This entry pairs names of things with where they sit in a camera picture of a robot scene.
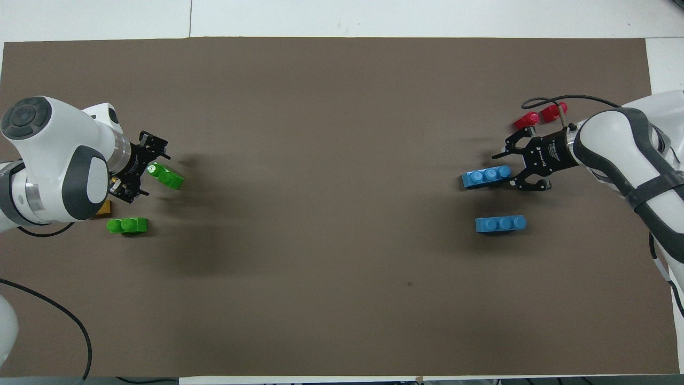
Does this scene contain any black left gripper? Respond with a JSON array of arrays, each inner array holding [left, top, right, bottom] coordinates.
[[110, 131, 172, 204]]

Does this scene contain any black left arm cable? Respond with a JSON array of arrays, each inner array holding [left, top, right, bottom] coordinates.
[[0, 224, 92, 385]]

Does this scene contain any green two-stud toy brick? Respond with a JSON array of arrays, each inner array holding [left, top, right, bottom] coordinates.
[[147, 162, 185, 190], [106, 217, 149, 235]]

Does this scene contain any brown table mat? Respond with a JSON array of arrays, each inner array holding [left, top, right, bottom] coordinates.
[[0, 36, 680, 379]]

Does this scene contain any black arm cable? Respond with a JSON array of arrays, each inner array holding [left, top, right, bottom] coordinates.
[[0, 224, 92, 385], [521, 95, 623, 110]]

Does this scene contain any blue three-stud toy brick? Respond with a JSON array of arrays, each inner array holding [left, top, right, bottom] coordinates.
[[461, 165, 512, 190], [475, 215, 527, 234]]

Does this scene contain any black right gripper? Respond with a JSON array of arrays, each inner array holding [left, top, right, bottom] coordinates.
[[492, 127, 580, 192]]

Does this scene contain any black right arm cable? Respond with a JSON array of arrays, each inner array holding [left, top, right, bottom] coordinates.
[[521, 95, 623, 110]]

